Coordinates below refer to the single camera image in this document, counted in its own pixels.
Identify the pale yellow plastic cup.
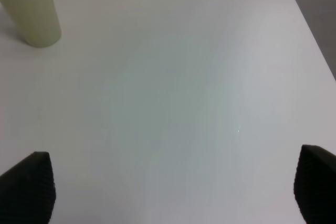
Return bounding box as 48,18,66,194
1,0,61,48

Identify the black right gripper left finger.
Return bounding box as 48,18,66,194
1,152,56,223

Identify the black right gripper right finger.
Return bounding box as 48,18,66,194
293,145,335,223

